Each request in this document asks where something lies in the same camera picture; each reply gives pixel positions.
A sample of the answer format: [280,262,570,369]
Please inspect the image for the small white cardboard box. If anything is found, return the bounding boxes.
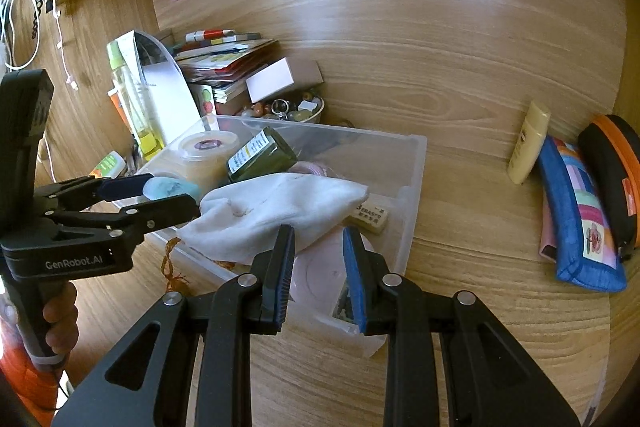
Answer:
[245,57,323,103]

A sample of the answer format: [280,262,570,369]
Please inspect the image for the person's left hand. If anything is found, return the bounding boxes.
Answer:
[1,282,79,357]

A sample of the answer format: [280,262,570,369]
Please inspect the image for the cream yellow lotion tube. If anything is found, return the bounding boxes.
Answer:
[506,100,551,184]

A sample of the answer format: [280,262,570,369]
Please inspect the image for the black orange zip case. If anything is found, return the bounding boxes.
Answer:
[578,114,639,260]

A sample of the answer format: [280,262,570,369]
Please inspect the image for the white charging cable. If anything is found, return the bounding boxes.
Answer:
[0,0,82,183]

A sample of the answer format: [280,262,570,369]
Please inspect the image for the stack of booklets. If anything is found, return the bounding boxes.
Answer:
[174,34,281,116]

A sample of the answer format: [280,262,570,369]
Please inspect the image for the worn white eraser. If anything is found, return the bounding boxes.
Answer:
[345,200,390,235]

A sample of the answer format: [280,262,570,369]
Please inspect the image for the clear plastic storage bin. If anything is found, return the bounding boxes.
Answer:
[141,116,427,358]

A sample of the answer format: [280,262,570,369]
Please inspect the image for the white round plastic container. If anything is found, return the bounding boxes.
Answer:
[290,225,346,323]

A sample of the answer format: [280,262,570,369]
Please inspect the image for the white drawstring cloth pouch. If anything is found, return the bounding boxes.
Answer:
[177,172,369,265]

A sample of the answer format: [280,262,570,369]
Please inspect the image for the pink coiled ribbon cord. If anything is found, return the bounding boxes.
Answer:
[290,159,336,178]

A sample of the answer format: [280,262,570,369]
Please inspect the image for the orange jacket sleeve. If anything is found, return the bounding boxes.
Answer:
[1,320,58,426]

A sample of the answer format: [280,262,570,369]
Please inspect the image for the light teal tube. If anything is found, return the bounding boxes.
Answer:
[142,176,202,202]

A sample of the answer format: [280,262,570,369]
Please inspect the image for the yellow-green spray bottle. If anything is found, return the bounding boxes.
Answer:
[106,41,164,161]

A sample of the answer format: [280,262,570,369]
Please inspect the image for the bowl of beads and rings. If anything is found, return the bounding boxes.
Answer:
[239,91,326,124]

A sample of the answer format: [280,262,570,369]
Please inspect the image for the cream jar with lid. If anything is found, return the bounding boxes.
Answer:
[168,130,240,195]

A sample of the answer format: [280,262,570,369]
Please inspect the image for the blue patchwork pencil pouch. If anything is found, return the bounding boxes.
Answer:
[538,135,627,294]

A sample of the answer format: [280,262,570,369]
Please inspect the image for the orange and white tube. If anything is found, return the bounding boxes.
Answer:
[107,88,131,132]

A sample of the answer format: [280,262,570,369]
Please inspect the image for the dark green glass bottle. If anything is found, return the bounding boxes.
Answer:
[227,127,297,183]

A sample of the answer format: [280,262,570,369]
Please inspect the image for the white orange-label sanitizer bottle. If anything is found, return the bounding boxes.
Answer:
[90,150,127,179]

